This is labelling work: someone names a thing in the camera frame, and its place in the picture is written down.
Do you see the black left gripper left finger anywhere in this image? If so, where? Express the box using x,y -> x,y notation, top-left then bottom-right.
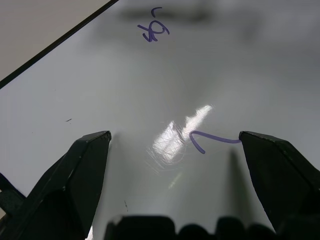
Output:
9,130 -> 112,240

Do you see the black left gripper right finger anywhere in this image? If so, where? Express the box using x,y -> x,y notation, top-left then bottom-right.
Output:
238,130 -> 320,235

